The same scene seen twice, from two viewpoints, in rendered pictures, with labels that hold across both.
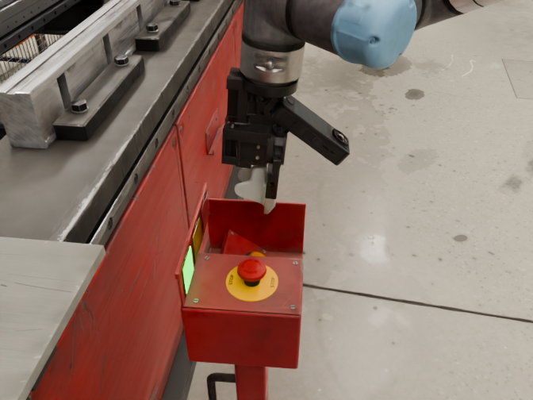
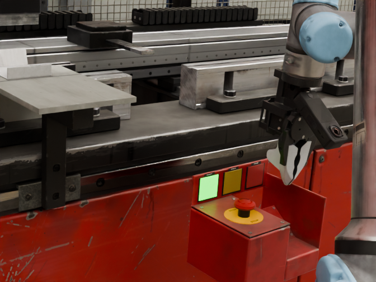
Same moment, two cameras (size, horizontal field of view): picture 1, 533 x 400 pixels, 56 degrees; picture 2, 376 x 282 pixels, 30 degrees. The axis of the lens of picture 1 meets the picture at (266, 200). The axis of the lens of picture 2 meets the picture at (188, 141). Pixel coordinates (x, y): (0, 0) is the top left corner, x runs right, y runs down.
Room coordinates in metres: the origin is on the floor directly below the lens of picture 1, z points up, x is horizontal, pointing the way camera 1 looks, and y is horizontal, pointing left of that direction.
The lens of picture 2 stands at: (-0.44, -0.72, 1.29)
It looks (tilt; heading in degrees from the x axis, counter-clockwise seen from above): 18 degrees down; 44
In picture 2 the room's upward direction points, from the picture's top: 4 degrees clockwise
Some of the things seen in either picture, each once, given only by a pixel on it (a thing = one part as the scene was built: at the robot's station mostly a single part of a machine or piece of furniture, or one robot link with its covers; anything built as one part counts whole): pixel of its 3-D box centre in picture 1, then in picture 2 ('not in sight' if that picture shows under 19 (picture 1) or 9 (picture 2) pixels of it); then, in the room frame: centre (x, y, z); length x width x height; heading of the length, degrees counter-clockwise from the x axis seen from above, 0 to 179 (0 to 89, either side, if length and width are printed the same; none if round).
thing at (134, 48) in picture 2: not in sight; (116, 38); (0.61, 0.55, 1.01); 0.26 x 0.12 x 0.05; 83
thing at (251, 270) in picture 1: (251, 275); (244, 210); (0.48, 0.02, 0.79); 0.04 x 0.04 x 0.04
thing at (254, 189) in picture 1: (255, 191); (278, 160); (0.57, 0.02, 0.87); 0.06 x 0.03 x 0.09; 85
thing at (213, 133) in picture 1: (215, 131); not in sight; (1.26, 0.15, 0.59); 0.15 x 0.02 x 0.07; 173
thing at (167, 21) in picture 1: (165, 23); (365, 83); (1.25, 0.25, 0.89); 0.30 x 0.05 x 0.03; 173
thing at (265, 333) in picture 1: (249, 272); (256, 223); (0.53, 0.03, 0.75); 0.20 x 0.16 x 0.18; 175
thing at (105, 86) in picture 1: (105, 92); (260, 98); (0.85, 0.30, 0.89); 0.30 x 0.05 x 0.03; 173
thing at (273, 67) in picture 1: (271, 59); (303, 63); (0.58, -0.01, 1.06); 0.08 x 0.08 x 0.05
